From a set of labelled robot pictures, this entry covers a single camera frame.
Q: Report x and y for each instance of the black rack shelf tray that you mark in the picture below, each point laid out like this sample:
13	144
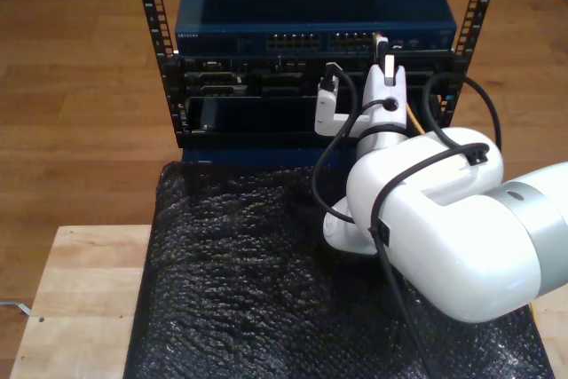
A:
248	130

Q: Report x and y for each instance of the blue rack base panel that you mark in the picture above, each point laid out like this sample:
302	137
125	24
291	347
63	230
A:
248	157

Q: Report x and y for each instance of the black rack server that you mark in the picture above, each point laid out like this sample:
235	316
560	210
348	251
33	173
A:
231	77

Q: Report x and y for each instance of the black textured mat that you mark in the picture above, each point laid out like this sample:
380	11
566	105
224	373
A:
244	286

